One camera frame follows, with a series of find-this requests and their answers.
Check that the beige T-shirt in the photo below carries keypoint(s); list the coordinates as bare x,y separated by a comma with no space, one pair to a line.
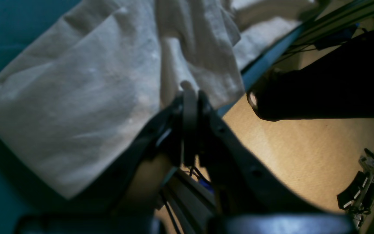
74,99

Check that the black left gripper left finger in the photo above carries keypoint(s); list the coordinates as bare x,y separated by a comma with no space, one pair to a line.
123,198

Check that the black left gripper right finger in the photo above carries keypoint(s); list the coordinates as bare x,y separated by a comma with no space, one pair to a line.
249,198

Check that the aluminium frame rail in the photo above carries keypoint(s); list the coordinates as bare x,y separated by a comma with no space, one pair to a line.
189,204

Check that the blue table cloth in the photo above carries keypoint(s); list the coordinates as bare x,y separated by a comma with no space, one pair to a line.
21,22

